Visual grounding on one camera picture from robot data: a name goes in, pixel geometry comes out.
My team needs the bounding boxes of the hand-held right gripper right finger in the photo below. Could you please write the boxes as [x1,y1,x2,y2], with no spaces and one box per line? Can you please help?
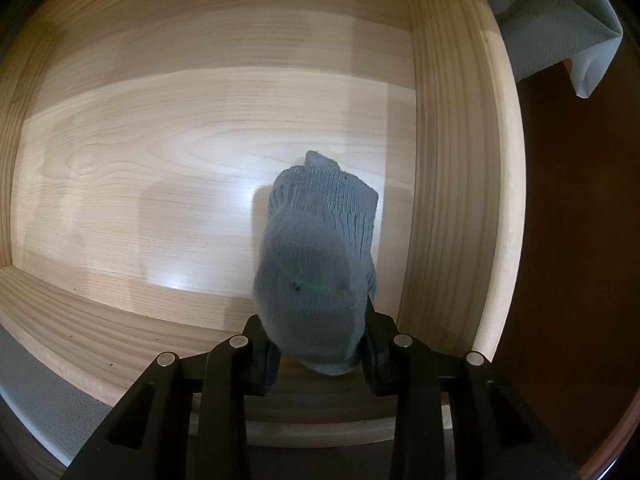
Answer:
[361,300,581,480]

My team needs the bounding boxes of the light wooden drawer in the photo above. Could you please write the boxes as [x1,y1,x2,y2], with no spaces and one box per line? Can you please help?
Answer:
[0,0,527,450]

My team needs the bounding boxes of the white patterned cover cloth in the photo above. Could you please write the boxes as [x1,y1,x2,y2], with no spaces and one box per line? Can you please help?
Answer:
[492,0,626,101]

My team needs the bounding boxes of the orange-brown wooden furniture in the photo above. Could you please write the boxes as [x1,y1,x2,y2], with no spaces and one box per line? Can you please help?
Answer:
[575,370,640,480]

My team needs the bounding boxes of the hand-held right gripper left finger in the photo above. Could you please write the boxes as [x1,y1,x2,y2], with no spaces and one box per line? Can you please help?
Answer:
[65,314,282,480]

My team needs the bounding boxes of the grey sock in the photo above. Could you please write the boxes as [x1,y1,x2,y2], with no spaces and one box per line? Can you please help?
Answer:
[252,150,380,378]

